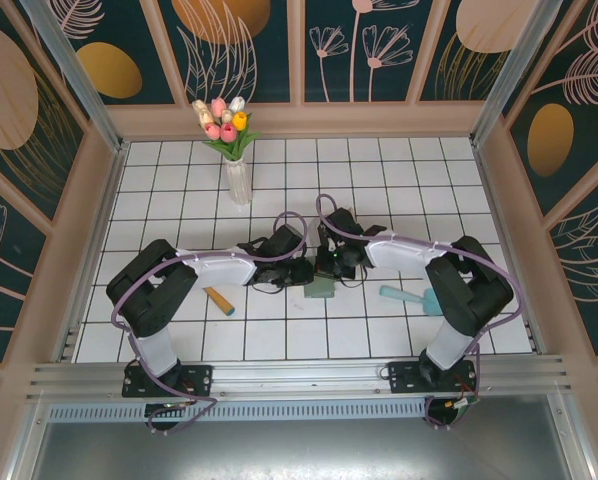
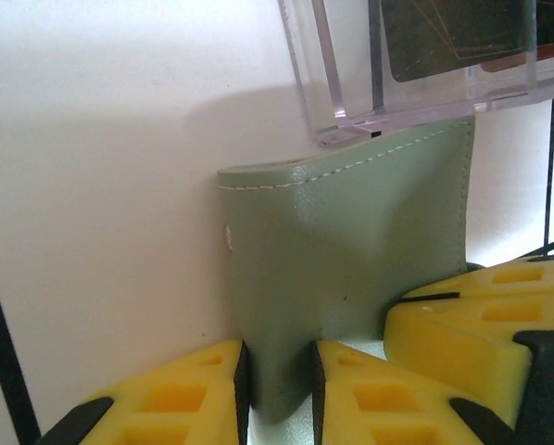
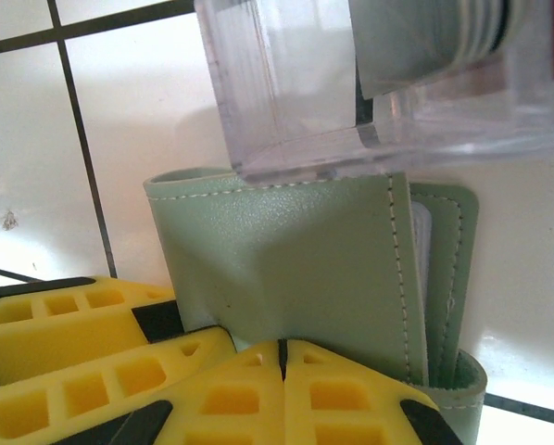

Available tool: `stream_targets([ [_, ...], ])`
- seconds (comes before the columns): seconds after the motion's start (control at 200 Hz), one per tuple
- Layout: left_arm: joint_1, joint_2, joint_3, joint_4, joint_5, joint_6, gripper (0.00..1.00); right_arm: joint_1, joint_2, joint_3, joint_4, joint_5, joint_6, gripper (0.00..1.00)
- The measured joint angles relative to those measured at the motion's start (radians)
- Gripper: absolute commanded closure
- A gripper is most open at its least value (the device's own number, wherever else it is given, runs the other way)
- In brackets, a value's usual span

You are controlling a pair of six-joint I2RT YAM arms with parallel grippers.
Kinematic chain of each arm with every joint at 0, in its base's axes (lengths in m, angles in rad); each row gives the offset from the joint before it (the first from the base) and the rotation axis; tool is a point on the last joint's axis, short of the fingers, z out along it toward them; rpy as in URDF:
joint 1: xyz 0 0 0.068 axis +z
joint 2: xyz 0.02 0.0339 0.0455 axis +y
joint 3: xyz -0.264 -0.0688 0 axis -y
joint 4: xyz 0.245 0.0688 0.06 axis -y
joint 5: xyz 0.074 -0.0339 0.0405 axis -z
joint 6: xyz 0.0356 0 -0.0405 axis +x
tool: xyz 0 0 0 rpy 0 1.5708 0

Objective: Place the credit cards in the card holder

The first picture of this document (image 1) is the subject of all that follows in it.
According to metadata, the white ribbed vase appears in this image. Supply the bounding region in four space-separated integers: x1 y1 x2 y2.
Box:
225 158 254 206

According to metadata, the teal garden trowel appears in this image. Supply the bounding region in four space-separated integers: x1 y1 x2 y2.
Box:
377 283 445 319

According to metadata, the teal garden fork wooden handle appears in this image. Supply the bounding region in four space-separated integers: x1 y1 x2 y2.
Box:
202 285 237 318

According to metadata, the artificial tulip bouquet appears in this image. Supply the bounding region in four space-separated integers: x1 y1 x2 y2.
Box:
191 95 261 162

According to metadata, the aluminium corner post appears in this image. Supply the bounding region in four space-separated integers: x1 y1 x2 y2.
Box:
471 0 566 146
17 0 131 154

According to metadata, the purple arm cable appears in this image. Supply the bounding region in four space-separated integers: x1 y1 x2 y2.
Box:
110 210 311 436
315 193 524 431

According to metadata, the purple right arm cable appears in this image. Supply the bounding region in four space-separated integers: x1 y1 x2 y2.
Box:
315 193 524 431

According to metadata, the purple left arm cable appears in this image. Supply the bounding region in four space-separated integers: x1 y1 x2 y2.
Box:
110 210 311 436

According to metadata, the green card holder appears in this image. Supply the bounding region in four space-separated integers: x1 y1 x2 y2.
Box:
302 272 336 301

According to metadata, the aluminium front rail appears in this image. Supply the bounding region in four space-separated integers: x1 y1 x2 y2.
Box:
26 353 573 404

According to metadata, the grey slotted cable duct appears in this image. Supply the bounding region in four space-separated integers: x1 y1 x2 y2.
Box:
46 401 429 422

